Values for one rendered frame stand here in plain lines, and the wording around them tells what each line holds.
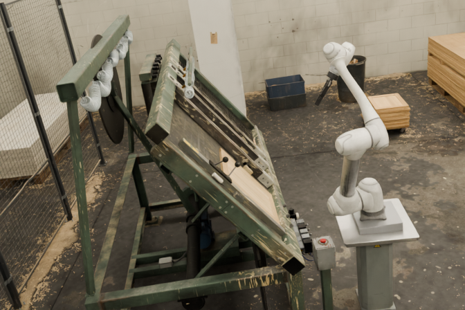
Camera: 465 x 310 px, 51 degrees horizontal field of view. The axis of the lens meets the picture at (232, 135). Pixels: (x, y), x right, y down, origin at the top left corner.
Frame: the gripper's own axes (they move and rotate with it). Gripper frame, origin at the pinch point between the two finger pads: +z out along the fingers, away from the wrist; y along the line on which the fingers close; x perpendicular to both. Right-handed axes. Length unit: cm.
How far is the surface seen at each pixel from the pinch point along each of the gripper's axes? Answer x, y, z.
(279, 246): 17, 47, 85
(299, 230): 35, -4, 89
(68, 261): -126, -100, 266
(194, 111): -72, -21, 51
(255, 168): -12, -38, 73
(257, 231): 0, 52, 81
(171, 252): -39, -76, 192
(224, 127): -48, -58, 60
